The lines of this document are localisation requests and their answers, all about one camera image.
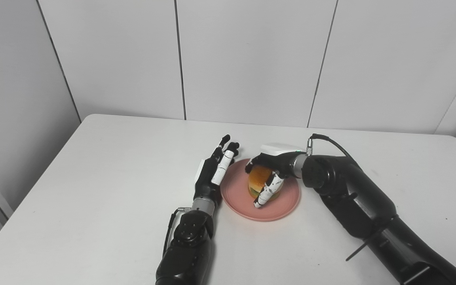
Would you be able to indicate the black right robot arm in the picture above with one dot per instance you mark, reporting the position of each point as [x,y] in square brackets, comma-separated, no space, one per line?
[358,198]

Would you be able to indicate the toy hamburger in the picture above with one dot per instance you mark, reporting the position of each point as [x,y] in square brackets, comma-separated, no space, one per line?
[259,180]

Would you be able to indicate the pink round plate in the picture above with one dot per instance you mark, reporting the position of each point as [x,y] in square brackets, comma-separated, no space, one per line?
[279,206]

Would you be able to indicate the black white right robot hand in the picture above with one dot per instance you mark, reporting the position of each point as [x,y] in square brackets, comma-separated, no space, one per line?
[283,162]

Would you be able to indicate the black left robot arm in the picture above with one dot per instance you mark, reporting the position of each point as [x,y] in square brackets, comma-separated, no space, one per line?
[188,249]

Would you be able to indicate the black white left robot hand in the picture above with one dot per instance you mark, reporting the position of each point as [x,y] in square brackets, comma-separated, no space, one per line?
[206,178]

